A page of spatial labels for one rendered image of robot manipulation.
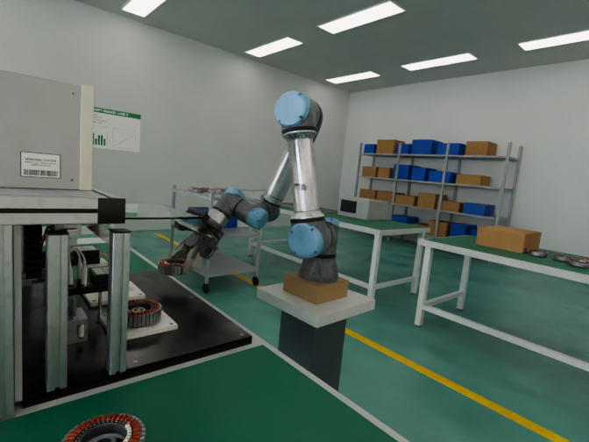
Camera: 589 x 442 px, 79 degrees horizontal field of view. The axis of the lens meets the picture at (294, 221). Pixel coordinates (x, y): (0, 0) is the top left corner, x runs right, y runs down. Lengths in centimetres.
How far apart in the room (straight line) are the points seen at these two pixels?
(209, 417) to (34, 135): 60
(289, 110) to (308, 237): 40
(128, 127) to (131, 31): 146
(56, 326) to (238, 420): 36
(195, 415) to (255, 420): 11
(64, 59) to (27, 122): 560
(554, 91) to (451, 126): 167
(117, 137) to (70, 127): 561
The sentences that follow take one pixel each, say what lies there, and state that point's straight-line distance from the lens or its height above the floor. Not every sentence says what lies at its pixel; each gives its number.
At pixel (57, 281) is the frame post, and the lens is 75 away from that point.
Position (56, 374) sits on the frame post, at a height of 79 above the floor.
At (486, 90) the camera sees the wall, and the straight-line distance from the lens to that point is 772.
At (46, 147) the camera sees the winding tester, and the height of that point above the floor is 119.
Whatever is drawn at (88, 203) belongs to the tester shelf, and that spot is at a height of 110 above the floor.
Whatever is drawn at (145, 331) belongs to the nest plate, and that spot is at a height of 78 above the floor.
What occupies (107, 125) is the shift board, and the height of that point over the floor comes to 165.
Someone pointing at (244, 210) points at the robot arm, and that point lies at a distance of 127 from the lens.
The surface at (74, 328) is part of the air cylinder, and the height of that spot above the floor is 81.
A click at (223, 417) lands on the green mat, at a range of 73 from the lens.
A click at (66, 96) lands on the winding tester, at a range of 84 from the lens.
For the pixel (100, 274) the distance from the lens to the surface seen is 94.
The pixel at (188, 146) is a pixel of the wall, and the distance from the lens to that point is 683.
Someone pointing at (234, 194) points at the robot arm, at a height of 109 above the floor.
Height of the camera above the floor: 119
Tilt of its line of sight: 7 degrees down
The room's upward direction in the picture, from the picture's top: 5 degrees clockwise
